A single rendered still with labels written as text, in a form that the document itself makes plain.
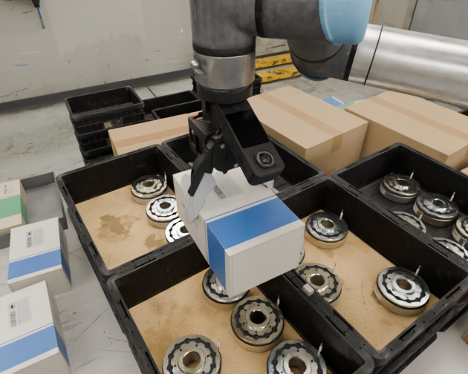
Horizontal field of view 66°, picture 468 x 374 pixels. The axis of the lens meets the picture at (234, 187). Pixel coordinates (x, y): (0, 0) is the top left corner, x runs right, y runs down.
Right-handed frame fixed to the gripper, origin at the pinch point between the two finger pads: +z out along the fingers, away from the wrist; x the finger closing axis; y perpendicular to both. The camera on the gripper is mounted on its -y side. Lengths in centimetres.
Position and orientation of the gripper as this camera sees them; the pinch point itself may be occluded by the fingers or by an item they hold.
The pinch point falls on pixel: (233, 210)
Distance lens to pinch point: 56.5
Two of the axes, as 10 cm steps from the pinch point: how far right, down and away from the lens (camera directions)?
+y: -4.8, -5.4, 7.0
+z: 0.0, 7.9, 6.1
